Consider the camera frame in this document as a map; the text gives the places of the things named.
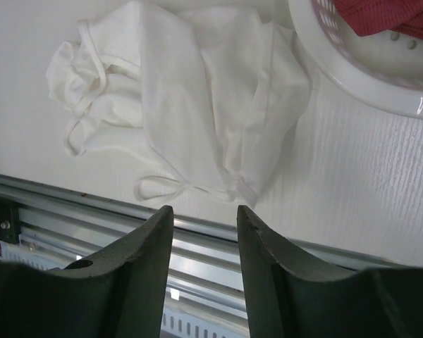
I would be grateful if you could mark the red garment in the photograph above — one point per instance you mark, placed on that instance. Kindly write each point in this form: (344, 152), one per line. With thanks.
(372, 17)

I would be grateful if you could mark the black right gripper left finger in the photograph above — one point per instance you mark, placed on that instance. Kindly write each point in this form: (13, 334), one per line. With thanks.
(118, 291)

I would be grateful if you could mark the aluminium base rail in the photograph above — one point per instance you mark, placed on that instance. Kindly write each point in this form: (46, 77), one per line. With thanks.
(59, 226)

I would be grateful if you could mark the white tank top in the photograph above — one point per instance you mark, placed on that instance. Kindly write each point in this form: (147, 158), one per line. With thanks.
(209, 94)

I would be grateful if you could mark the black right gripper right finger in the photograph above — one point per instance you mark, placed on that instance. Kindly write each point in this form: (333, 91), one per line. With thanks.
(292, 293)

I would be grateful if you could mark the white perforated laundry basket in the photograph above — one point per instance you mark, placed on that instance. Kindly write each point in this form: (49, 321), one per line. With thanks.
(384, 70)

